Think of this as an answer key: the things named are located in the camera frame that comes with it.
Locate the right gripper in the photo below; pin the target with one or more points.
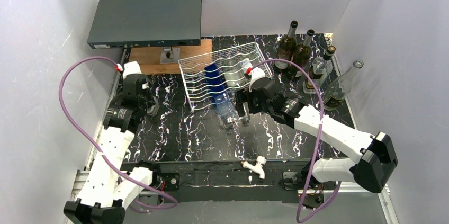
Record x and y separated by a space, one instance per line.
243 99

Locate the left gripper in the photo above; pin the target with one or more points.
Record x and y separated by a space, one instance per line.
149 95

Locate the clear bottle copper cap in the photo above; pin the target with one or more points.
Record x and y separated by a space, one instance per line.
243 66

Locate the blue square glass bottle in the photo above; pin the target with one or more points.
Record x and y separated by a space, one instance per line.
220 95

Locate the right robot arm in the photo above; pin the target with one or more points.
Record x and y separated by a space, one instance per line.
370 159

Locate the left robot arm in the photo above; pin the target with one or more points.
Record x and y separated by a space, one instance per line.
101 199

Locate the dark green wine bottle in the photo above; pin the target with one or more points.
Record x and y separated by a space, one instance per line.
286 48

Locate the square clear bottle gold label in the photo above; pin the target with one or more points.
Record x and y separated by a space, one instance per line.
321 67

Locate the tall clear bottle black label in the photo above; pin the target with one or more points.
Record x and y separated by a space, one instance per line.
338 90

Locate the wooden board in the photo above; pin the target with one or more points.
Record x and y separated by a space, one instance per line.
154 60

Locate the white faucet tap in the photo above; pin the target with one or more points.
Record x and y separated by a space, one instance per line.
257 167

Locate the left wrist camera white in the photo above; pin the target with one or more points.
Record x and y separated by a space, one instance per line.
131 68

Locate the grey metal stand bracket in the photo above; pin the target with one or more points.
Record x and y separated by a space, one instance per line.
170 55

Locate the white wire wine rack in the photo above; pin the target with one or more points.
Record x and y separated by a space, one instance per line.
193 72

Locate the grey rack-mount device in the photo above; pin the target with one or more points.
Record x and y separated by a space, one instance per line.
146 23

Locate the aluminium rail frame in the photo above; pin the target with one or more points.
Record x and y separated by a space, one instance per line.
236 195

